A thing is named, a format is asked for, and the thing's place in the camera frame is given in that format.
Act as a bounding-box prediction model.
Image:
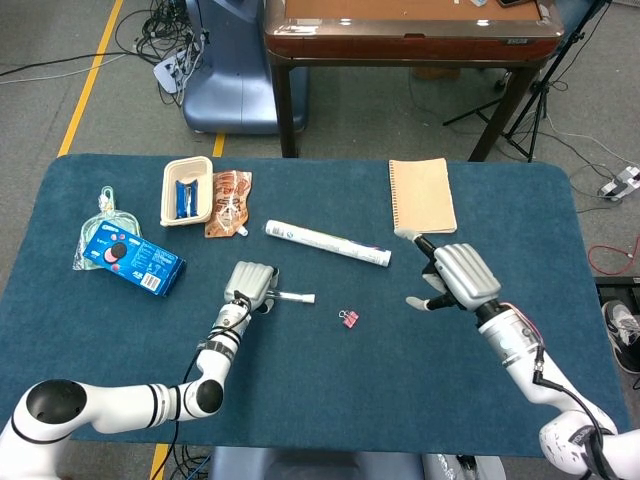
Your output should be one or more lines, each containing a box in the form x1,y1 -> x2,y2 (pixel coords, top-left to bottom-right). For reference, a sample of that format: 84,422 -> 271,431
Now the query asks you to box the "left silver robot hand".
223,260 -> 281,315

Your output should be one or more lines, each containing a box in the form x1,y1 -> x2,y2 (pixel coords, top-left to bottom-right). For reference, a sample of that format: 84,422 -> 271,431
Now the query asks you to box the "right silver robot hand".
393,227 -> 502,312

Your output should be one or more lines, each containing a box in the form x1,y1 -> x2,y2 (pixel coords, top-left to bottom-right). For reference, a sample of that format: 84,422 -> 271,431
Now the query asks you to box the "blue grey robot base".
182,0 -> 309,135

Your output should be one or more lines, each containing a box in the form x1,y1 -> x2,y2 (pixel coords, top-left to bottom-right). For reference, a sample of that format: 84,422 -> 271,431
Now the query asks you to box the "white rolled paper tube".
264,219 -> 393,268

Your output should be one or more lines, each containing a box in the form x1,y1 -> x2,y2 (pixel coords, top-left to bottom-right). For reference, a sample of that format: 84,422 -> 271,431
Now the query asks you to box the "orange snack pouch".
204,169 -> 254,240

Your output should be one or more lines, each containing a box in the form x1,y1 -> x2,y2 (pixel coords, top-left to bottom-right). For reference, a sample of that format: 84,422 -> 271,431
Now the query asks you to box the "yellow spiral notebook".
388,157 -> 459,235

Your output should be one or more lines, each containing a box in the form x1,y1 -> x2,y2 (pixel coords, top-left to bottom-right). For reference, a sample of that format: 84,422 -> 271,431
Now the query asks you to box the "blue snack packet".
174,179 -> 200,219

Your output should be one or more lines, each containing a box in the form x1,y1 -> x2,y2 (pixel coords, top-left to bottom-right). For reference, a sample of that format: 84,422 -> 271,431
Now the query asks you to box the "blue Oreo cookie box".
82,220 -> 187,298

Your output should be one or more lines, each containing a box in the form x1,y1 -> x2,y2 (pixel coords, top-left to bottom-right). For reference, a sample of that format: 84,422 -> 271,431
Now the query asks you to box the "cream plastic tray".
159,155 -> 215,229

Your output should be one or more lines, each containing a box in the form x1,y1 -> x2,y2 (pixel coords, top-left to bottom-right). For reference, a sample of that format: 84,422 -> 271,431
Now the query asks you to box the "blue carpet table mat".
0,153 -> 626,457

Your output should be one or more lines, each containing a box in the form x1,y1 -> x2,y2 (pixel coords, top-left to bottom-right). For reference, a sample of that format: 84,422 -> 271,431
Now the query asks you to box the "black floor platform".
593,275 -> 640,302

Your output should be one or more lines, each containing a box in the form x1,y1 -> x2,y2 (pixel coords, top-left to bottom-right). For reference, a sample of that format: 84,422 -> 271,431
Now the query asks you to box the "clear green plastic pouch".
72,185 -> 143,272

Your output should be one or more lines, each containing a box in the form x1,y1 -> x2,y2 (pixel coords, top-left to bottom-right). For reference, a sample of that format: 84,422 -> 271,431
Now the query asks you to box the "grey black sneaker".
601,299 -> 640,375

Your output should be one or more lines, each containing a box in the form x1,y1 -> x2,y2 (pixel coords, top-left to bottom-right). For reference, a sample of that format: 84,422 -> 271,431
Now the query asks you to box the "white black power strip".
598,165 -> 640,202

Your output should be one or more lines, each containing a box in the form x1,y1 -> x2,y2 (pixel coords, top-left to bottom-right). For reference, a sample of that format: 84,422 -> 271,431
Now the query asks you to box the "black tripod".
443,0 -> 616,164

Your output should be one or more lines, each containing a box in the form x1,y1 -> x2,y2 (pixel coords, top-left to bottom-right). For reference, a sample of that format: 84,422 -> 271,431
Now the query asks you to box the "grey robot torso base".
207,446 -> 506,480

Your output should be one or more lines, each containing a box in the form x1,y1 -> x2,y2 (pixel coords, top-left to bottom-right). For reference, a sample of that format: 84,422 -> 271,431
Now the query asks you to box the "brown wooden mahjong table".
263,0 -> 562,162

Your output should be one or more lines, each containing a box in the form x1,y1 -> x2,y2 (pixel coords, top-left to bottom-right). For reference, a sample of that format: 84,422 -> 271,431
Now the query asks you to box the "bystander person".
542,0 -> 619,71

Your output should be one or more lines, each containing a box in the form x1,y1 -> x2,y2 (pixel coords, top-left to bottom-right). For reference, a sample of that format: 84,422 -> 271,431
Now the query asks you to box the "red cable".
587,243 -> 640,276

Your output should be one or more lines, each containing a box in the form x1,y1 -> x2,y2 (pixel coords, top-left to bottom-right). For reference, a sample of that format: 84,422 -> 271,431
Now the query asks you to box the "black cable tangle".
114,0 -> 201,106

